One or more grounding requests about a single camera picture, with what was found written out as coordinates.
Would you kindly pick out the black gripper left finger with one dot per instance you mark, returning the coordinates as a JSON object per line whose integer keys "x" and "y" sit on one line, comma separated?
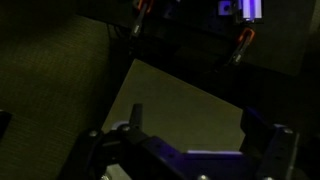
{"x": 136, "y": 116}

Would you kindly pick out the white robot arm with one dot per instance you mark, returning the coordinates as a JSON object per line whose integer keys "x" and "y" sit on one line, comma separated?
{"x": 248, "y": 9}

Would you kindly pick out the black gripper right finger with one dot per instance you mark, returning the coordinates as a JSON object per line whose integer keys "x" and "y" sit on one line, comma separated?
{"x": 258, "y": 133}

